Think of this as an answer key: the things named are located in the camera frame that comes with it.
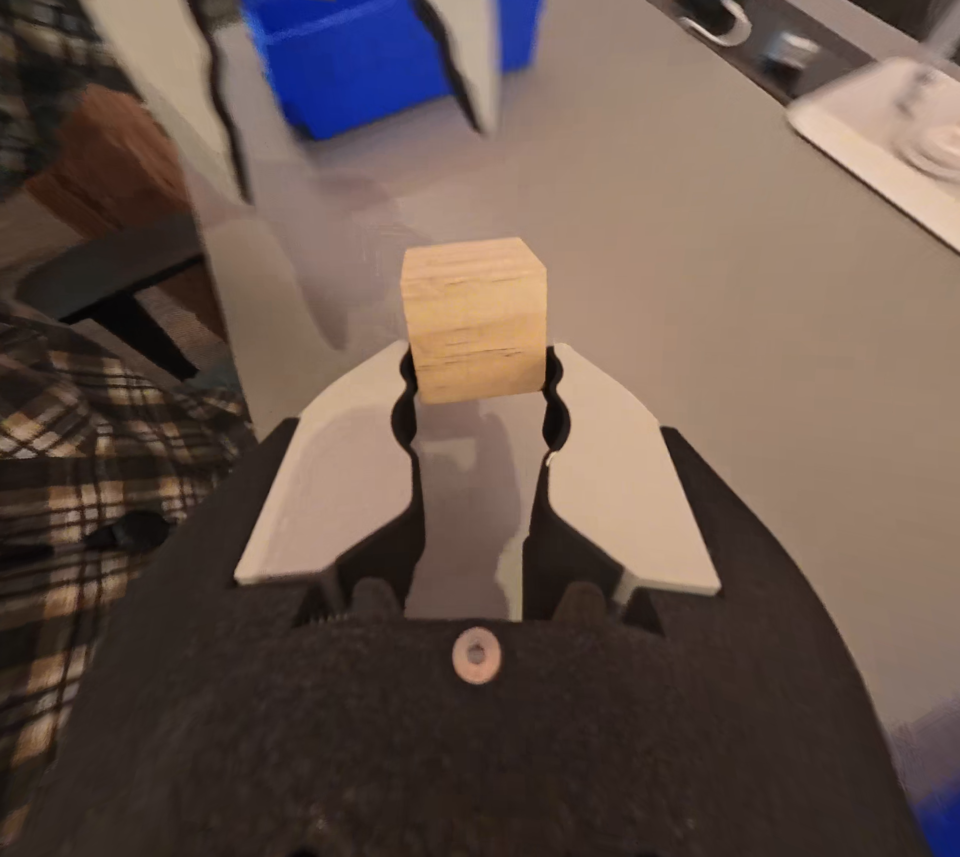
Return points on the person's left forearm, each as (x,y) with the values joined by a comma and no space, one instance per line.
(52,47)

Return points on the wooden cube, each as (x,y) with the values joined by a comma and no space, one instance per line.
(472,317)

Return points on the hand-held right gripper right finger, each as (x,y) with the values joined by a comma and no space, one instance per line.
(622,489)

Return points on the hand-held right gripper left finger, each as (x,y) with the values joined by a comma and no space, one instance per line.
(330,489)

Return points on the blue plastic bin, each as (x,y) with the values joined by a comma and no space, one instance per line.
(360,62)

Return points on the black office chair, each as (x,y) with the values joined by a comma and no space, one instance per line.
(112,272)

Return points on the white flat tray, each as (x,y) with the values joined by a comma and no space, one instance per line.
(862,122)

